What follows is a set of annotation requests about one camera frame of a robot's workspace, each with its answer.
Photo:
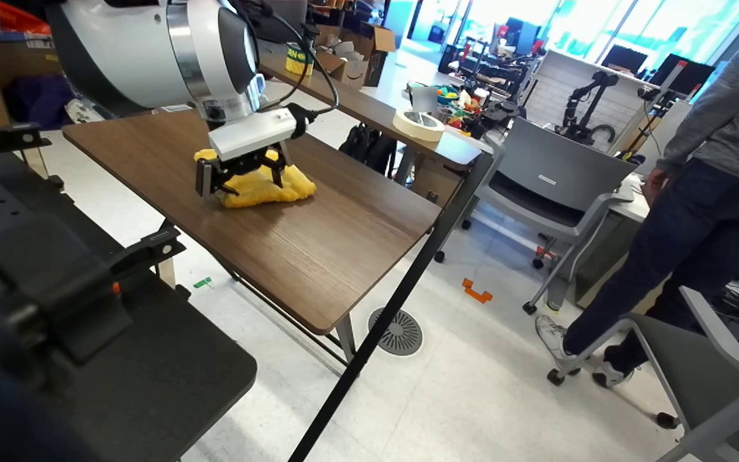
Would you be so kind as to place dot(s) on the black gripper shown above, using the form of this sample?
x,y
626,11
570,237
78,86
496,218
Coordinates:
x,y
212,174

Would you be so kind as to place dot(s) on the black camera tripod leg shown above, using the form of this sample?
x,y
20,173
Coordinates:
x,y
441,232

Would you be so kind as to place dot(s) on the person in grey hoodie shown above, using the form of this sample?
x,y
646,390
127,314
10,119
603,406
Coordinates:
x,y
692,232

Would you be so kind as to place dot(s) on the yellow green jar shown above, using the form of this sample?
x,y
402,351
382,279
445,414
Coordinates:
x,y
298,61

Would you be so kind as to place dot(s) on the black perforated camera mount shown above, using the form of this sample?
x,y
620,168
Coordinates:
x,y
100,358

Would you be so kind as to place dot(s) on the cardboard box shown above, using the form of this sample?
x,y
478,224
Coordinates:
x,y
352,57

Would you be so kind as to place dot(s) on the orange floor marker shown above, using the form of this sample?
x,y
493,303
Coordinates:
x,y
481,295

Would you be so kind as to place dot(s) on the yellow terry towel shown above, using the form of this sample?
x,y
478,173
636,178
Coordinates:
x,y
257,187

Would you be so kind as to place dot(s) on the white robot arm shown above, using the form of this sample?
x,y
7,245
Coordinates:
x,y
180,51

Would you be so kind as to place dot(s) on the white tape roll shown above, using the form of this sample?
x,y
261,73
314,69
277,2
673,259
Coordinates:
x,y
420,127

